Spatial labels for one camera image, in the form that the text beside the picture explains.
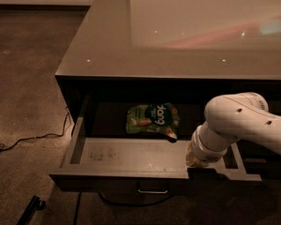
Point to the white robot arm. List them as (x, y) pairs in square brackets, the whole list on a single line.
[(228, 119)]

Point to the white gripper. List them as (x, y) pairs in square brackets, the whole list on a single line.
[(203, 152)]

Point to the grey drawer cabinet counter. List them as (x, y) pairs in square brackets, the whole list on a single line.
[(179, 52)]

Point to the grey drawer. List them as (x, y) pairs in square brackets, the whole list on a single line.
[(103, 158)]

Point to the green snack bag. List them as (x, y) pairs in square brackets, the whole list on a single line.
[(160, 119)]

